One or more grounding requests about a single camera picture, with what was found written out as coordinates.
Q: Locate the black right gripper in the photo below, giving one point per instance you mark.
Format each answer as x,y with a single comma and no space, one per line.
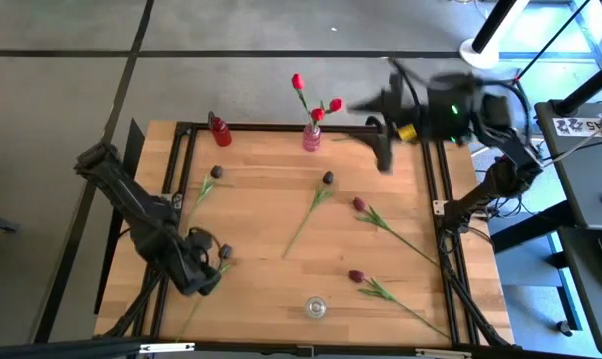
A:
410,112

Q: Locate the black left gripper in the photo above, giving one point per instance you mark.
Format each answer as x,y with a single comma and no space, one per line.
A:
199,271

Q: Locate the black artificial tulip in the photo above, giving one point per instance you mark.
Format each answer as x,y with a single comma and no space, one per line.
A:
216,171
225,252
327,177

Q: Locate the red ribbed glass vase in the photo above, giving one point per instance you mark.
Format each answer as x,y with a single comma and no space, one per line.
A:
222,134

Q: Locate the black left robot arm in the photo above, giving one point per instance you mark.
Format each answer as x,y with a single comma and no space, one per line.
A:
131,199

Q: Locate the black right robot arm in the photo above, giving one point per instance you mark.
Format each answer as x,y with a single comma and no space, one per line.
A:
505,179

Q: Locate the pink ribbed glass vase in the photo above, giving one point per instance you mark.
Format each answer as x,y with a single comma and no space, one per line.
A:
311,139

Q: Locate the clear ribbed glass vase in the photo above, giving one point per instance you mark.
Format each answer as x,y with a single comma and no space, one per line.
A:
315,307

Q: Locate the black hook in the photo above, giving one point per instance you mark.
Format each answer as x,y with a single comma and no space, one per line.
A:
372,119

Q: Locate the yellow tag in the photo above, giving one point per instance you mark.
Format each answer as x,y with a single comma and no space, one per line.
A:
406,132

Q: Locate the white floor stand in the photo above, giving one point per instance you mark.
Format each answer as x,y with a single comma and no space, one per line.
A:
480,56

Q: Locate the black flat panel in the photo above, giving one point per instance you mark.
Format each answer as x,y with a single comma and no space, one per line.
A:
135,139

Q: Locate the thin black tripod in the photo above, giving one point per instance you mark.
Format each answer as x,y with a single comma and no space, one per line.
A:
555,38

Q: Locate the white printed label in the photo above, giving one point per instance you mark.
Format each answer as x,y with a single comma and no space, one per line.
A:
575,125

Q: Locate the dark grey desk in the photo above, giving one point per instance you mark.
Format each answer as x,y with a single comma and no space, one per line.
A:
580,189

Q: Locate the thick black pole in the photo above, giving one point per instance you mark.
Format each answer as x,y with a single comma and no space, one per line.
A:
590,87

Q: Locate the black caster wheel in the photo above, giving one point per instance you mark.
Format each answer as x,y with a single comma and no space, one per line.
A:
563,328

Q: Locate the white arm base bracket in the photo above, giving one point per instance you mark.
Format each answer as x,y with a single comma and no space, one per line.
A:
439,208
177,202

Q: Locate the silver aluminium bracket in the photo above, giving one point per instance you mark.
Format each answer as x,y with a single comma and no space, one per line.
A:
443,354
166,347

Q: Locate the black aluminium table frame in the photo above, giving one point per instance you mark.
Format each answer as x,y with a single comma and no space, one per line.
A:
261,127

